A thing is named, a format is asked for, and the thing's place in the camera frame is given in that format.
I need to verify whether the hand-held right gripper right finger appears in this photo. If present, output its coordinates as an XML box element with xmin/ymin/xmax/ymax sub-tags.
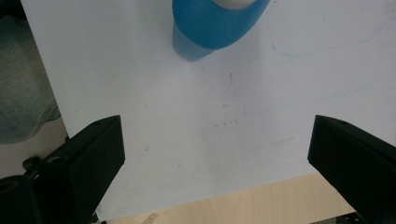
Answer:
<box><xmin>306</xmin><ymin>114</ymin><xmax>396</xmax><ymax>224</ymax></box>

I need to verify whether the grey-green cloth curtain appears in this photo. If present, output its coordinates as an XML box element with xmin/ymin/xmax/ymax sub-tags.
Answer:
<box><xmin>0</xmin><ymin>14</ymin><xmax>62</xmax><ymax>145</ymax></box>

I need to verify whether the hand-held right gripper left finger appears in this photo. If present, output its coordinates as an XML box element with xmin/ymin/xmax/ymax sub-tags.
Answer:
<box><xmin>36</xmin><ymin>114</ymin><xmax>126</xmax><ymax>224</ymax></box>

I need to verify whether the white table sheet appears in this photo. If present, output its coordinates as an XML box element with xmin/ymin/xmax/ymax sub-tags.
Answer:
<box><xmin>20</xmin><ymin>0</ymin><xmax>396</xmax><ymax>222</ymax></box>

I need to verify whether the blue plastic cup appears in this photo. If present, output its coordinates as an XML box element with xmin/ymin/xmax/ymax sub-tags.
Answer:
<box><xmin>171</xmin><ymin>0</ymin><xmax>271</xmax><ymax>63</ymax></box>

